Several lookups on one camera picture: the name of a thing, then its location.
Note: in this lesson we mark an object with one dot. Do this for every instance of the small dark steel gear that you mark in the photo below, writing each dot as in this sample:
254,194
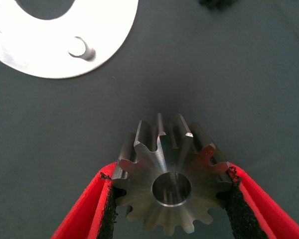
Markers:
216,3

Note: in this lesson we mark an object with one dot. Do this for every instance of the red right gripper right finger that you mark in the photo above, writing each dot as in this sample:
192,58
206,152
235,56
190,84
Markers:
259,211

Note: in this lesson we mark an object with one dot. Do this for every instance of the large steel gear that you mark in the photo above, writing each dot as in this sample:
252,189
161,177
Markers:
144,169

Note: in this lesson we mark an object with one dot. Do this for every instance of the round metal plate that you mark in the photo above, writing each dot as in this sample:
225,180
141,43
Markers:
40,49

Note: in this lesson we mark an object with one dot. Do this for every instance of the dark grey table cloth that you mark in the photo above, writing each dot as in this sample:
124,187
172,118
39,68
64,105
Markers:
214,74

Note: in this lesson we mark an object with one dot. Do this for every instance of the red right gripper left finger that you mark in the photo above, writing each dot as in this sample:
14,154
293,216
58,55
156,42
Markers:
89,206

